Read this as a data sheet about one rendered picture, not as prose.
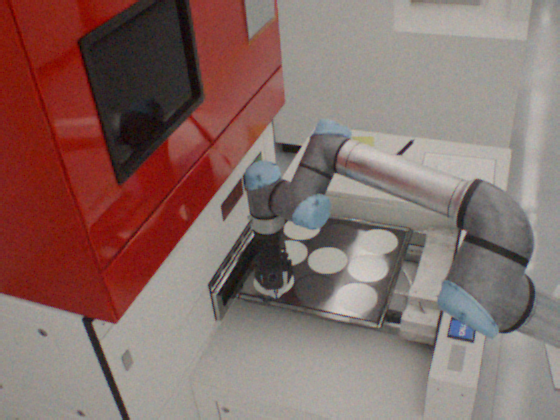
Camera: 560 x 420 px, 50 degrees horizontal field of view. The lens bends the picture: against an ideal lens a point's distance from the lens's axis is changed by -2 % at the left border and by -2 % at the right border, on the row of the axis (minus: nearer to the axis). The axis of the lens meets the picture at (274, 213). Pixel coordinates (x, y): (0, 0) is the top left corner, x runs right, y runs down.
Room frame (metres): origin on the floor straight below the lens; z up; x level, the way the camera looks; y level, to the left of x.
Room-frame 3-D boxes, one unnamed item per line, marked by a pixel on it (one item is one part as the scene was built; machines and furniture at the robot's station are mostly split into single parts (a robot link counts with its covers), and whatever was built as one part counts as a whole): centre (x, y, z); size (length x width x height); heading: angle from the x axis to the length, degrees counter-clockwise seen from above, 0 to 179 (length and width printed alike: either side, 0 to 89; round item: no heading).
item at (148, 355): (1.10, 0.16, 1.02); 0.82 x 0.03 x 0.40; 155
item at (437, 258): (1.08, -0.37, 0.87); 0.36 x 0.08 x 0.03; 155
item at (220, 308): (1.25, 0.07, 0.89); 0.44 x 0.02 x 0.10; 155
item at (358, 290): (1.18, -0.12, 0.90); 0.34 x 0.34 x 0.01; 65
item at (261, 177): (1.07, 0.01, 1.21); 0.09 x 0.08 x 0.11; 45
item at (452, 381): (0.96, -0.43, 0.89); 0.55 x 0.09 x 0.14; 155
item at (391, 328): (1.04, -0.13, 0.84); 0.50 x 0.02 x 0.03; 65
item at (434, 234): (1.23, -0.44, 0.89); 0.08 x 0.03 x 0.03; 65
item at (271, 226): (1.07, 0.02, 1.13); 0.08 x 0.08 x 0.05
